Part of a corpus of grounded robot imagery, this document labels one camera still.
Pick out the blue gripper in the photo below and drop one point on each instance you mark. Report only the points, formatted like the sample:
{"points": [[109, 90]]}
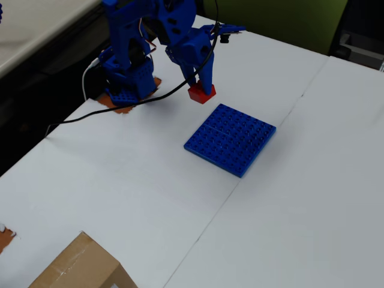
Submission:
{"points": [[196, 48]]}

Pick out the red 2x2 toy block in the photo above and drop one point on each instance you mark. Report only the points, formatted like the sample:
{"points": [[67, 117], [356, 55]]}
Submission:
{"points": [[196, 93]]}

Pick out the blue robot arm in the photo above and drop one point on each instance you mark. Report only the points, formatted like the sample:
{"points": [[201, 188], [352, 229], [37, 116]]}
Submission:
{"points": [[126, 24]]}

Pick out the blue 8x8 toy baseplate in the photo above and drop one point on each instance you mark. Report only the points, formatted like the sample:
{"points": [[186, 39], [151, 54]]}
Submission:
{"points": [[231, 141]]}

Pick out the green chair back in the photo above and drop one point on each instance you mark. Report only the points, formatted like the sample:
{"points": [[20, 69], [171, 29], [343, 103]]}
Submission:
{"points": [[285, 21]]}

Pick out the grey box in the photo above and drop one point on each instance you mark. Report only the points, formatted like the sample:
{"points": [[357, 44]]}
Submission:
{"points": [[348, 40]]}

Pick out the white background table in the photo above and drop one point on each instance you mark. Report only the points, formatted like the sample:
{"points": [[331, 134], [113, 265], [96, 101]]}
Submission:
{"points": [[30, 27]]}

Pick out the small blue object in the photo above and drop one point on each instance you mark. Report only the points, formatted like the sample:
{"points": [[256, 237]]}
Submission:
{"points": [[1, 13]]}

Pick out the brown cardboard box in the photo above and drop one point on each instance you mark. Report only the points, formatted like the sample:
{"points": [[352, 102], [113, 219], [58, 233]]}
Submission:
{"points": [[81, 264]]}

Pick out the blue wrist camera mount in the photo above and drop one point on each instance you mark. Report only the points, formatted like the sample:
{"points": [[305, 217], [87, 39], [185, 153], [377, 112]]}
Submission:
{"points": [[231, 29]]}

